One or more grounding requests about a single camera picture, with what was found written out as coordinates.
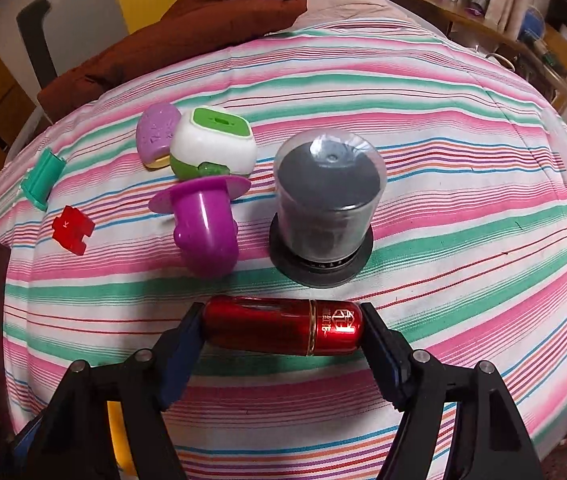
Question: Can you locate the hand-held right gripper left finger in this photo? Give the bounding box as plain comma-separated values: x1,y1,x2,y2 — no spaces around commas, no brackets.
26,302,206,480

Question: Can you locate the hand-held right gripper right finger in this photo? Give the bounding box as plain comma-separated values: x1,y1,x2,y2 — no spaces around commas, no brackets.
361,302,547,480

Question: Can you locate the red metal canister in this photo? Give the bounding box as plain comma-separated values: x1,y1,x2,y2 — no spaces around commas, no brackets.
202,296,365,358

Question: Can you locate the purple plastic cup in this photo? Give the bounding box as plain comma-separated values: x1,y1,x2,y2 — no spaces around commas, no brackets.
148,176,252,279

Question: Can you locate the red plastic block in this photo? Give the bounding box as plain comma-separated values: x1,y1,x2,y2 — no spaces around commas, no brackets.
52,205,95,257

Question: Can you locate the clear disc spindle case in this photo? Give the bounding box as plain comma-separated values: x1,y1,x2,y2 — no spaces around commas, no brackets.
268,131,388,288

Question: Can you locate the white green plug-in device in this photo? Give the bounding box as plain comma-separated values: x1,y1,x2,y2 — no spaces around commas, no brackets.
169,105,257,181

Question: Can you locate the teal plastic piece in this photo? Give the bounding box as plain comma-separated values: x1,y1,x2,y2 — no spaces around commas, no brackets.
20,147,66,212

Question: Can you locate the brown quilted blanket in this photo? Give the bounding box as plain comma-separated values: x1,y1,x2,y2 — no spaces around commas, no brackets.
37,0,309,126

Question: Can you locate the wooden shelf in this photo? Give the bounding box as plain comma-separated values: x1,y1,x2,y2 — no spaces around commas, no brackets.
366,0,567,111

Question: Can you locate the pink duvet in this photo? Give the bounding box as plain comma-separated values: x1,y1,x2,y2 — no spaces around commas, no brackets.
263,0,444,41

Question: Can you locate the black bed post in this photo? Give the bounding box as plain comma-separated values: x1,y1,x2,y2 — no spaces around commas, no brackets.
16,0,59,91

